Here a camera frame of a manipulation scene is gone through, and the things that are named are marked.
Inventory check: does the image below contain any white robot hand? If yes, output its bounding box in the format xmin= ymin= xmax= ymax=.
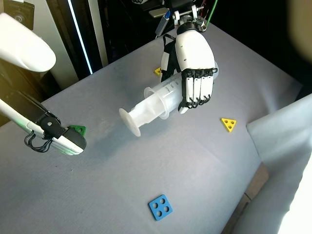
xmin=0 ymin=12 xmax=87 ymax=156
xmin=159 ymin=23 xmax=219 ymax=115

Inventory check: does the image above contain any large clear plastic syringe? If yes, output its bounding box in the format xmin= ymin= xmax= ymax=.
xmin=118 ymin=62 xmax=220 ymax=137

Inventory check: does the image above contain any black device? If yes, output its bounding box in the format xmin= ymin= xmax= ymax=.
xmin=3 ymin=0 xmax=35 ymax=30

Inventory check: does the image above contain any grey adapter with blue plug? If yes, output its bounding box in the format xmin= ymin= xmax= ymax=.
xmin=155 ymin=11 xmax=172 ymax=35

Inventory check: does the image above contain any grey flat box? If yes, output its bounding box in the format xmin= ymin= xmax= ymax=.
xmin=148 ymin=9 xmax=169 ymax=18

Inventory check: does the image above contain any glowing light strip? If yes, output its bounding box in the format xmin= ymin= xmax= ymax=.
xmin=67 ymin=0 xmax=94 ymax=75

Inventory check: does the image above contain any yellow triangle three-hole block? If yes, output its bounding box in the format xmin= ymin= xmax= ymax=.
xmin=220 ymin=117 xmax=237 ymax=134

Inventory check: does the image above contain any green square four-hole block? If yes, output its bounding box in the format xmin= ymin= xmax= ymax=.
xmin=69 ymin=125 xmax=86 ymax=137

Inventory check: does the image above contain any beige blurred object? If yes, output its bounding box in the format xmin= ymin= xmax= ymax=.
xmin=286 ymin=0 xmax=312 ymax=61

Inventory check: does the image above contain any white draped fabric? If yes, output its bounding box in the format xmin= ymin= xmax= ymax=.
xmin=226 ymin=94 xmax=312 ymax=234

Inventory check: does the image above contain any grey table cloth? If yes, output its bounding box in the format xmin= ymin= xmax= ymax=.
xmin=0 ymin=21 xmax=304 ymax=234

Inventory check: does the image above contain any blue square four-hole block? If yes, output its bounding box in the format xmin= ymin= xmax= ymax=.
xmin=148 ymin=194 xmax=174 ymax=222

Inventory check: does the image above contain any green cable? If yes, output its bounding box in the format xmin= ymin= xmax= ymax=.
xmin=206 ymin=0 xmax=219 ymax=26

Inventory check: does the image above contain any white post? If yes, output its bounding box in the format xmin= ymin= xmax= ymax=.
xmin=87 ymin=0 xmax=109 ymax=68

